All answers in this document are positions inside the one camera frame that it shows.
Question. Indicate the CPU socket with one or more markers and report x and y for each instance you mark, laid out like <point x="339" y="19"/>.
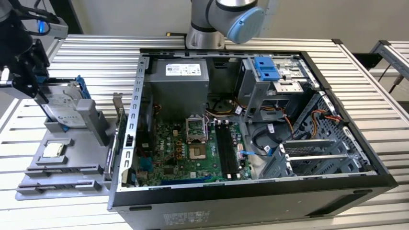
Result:
<point x="198" y="152"/>

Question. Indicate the black RAM slot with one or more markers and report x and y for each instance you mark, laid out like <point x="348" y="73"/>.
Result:
<point x="232" y="148"/>
<point x="228" y="148"/>
<point x="220" y="148"/>
<point x="224" y="148"/>

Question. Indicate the black open PC case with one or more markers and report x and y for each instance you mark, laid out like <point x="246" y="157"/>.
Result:
<point x="256" y="208"/>

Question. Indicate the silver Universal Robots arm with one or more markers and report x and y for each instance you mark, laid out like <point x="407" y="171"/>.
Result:
<point x="204" y="31"/>

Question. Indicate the grey metal disk bay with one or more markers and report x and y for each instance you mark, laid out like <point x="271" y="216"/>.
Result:
<point x="319" y="156"/>

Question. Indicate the green motherboard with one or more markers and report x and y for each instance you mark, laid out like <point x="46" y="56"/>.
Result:
<point x="198" y="167"/>

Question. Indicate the metal locking lever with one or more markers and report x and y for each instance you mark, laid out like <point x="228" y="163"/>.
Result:
<point x="208" y="130"/>

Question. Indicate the green graphics card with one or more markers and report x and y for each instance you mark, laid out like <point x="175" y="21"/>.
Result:
<point x="120" y="124"/>

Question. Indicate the black case fan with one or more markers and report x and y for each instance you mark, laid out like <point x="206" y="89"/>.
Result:
<point x="147" y="124"/>

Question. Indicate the grey metal drive cage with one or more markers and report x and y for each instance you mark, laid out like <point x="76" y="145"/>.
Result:
<point x="250" y="95"/>

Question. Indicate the grey power supply unit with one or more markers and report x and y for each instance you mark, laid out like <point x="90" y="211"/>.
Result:
<point x="176" y="95"/>

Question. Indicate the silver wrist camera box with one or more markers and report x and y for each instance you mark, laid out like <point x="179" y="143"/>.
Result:
<point x="60" y="28"/>

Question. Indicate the yellow tipped black plug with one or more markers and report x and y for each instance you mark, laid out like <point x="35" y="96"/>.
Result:
<point x="175" y="34"/>

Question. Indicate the black vertical post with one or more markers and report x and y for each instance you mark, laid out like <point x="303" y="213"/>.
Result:
<point x="72" y="16"/>

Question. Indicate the blue expansion slot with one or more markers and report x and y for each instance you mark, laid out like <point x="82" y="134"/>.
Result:
<point x="186" y="181"/>

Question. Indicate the round black speaker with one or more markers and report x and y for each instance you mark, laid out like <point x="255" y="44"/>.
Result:
<point x="226" y="105"/>

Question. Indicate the blue plastic drive latch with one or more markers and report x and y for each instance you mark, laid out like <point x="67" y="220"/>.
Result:
<point x="266" y="69"/>

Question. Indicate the hard disk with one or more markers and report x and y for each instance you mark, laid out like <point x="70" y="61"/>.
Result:
<point x="64" y="105"/>

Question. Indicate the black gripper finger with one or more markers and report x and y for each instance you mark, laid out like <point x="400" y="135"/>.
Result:
<point x="22" y="89"/>
<point x="32" y="64"/>

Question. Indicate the silver CPU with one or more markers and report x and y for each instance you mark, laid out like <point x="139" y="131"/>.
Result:
<point x="54" y="149"/>

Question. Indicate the grey parts rack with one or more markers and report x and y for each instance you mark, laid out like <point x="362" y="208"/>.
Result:
<point x="80" y="153"/>

